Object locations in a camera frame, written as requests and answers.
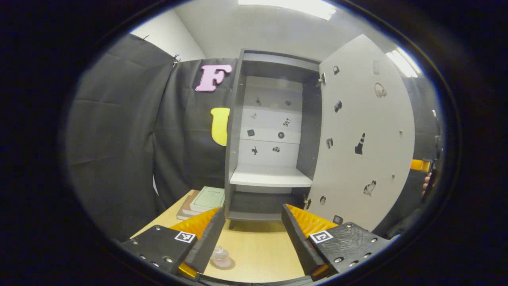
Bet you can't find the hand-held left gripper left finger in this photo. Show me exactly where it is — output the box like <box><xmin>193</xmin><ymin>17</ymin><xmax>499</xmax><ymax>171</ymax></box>
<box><xmin>119</xmin><ymin>206</ymin><xmax>226</xmax><ymax>280</ymax></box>

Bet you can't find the narrow ceiling light panel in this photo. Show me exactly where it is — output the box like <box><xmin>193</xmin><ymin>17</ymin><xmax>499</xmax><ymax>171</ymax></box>
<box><xmin>386</xmin><ymin>47</ymin><xmax>422</xmax><ymax>78</ymax></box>

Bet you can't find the large ceiling light panel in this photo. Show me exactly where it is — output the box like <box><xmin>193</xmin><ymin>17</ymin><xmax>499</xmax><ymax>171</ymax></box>
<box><xmin>238</xmin><ymin>0</ymin><xmax>337</xmax><ymax>20</ymax></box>

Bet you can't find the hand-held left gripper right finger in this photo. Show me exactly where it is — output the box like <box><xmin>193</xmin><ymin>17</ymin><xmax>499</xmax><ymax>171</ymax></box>
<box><xmin>281</xmin><ymin>203</ymin><xmax>391</xmax><ymax>282</ymax></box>

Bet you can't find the beige cabinet door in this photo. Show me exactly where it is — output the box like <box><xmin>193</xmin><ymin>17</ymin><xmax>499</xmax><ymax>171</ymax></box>
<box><xmin>308</xmin><ymin>34</ymin><xmax>416</xmax><ymax>232</ymax></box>

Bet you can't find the dark grey cabinet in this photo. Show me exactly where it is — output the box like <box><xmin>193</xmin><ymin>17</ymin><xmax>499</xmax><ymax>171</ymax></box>
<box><xmin>224</xmin><ymin>49</ymin><xmax>323</xmax><ymax>230</ymax></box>

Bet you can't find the black backdrop cloth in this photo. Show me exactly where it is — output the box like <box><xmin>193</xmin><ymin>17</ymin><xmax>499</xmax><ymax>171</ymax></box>
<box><xmin>65</xmin><ymin>34</ymin><xmax>443</xmax><ymax>241</ymax></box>

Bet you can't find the clear bottle with pink label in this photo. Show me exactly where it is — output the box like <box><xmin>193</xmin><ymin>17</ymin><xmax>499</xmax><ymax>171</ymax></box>
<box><xmin>210</xmin><ymin>245</ymin><xmax>232</xmax><ymax>269</ymax></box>

